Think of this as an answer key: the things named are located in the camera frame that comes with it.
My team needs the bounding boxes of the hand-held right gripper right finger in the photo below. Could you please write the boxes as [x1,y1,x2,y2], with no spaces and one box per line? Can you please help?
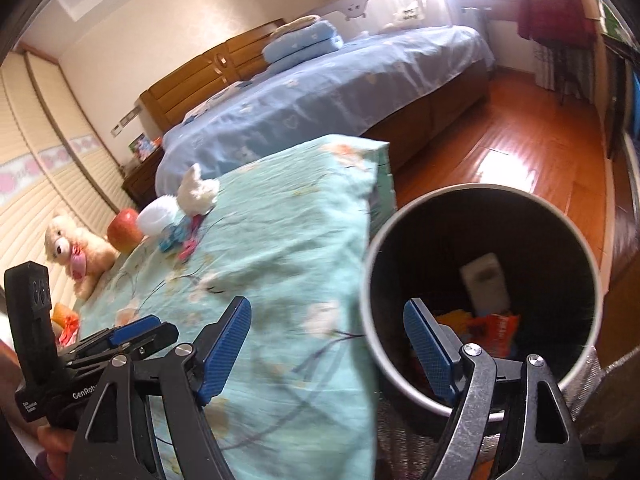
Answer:
[402,297,586,480]

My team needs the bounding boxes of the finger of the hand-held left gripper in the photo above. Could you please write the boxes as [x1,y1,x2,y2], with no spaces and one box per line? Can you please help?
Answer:
[120,322,180,361]
[62,315,162,356]

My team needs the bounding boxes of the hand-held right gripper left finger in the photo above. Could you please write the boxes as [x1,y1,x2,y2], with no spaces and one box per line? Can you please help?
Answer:
[70,296,252,480]

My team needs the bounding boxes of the yellow snack wrapper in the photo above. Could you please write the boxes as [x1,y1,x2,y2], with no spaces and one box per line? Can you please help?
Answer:
[436,310,473,333]

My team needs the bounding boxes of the red snack packet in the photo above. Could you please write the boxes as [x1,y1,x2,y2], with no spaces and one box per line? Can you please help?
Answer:
[470,312,521,358]

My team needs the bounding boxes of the black round waste bin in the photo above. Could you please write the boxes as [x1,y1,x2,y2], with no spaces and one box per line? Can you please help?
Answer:
[360,185,601,421]

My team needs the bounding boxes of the person's left hand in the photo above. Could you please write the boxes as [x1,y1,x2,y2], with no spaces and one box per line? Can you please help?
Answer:
[37,422,76,476]

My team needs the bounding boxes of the red white candy wrapper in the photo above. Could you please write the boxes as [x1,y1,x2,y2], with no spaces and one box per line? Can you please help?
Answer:
[57,315,81,348]

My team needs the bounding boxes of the beige teddy bear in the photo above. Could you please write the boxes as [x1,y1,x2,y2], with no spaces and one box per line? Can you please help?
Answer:
[44,214,121,300]

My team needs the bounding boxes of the white paper box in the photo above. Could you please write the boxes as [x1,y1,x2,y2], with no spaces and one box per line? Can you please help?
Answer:
[460,255,511,313]

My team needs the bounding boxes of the red yellow apple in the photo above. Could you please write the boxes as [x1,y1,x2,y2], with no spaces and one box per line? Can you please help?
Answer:
[106,208,146,254]

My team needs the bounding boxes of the light blue floral tablecloth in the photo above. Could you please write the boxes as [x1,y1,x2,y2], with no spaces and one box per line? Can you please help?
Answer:
[50,134,398,480]

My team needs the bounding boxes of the white foam fruit net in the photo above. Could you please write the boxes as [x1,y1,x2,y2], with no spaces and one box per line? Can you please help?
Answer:
[136,196,180,237]

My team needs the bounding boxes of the white tissue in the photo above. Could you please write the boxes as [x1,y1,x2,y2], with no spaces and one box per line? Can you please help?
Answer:
[177,162,221,216]

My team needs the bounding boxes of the brown wooden nightstand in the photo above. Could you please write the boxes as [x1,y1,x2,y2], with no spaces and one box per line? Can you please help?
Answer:
[121,142,168,213]

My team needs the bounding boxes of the cream slatted wardrobe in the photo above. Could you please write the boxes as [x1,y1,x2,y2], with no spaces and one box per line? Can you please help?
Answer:
[0,50,131,311]

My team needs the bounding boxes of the brown wooden headboard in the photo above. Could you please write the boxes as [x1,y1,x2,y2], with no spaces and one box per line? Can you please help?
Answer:
[139,19,286,128]

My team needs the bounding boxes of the wooden television cabinet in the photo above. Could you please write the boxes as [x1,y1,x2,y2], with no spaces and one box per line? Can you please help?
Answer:
[607,150,640,286]

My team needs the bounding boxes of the white printed small pillow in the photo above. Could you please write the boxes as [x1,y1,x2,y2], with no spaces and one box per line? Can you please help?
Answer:
[182,82,240,125]

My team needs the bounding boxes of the bed with blue sheet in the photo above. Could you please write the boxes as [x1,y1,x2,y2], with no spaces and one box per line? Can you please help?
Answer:
[155,25,496,196]

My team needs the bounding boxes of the grey patterned curtain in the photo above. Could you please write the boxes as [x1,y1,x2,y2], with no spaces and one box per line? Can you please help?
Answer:
[531,40,557,92]

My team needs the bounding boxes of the black clothes rack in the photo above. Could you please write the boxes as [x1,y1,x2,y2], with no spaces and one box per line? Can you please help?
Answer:
[555,42,597,107]

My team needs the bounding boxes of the black television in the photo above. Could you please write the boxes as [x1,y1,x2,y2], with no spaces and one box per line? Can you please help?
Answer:
[602,35,640,161]

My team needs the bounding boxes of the folded blue pillows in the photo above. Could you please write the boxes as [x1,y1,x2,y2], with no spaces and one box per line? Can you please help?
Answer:
[262,20,345,66]

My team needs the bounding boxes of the beige pillow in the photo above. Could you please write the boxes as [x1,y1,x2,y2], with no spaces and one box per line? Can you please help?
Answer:
[272,15,321,36]

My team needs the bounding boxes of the dark red coat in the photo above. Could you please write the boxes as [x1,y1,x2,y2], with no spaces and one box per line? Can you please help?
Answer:
[517,0,601,48]

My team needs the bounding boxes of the colourful photo frame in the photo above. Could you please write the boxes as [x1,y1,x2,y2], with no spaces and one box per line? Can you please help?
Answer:
[129,132,156,161]

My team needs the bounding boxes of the wall switch panel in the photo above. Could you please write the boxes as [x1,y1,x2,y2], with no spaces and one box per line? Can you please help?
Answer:
[111,105,141,136]

